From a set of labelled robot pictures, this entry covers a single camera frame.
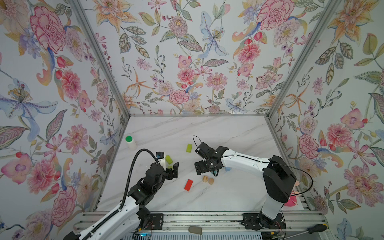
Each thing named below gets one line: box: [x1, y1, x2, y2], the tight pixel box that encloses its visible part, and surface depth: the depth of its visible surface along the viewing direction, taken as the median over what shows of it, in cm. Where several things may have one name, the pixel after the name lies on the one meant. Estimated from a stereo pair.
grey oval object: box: [188, 225, 203, 235], surface depth 72 cm
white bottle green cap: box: [125, 135, 137, 151], surface depth 97 cm
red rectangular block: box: [184, 179, 194, 192], surface depth 87 cm
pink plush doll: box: [284, 180, 301, 207], surface depth 76 cm
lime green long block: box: [165, 154, 174, 165], surface depth 99 cm
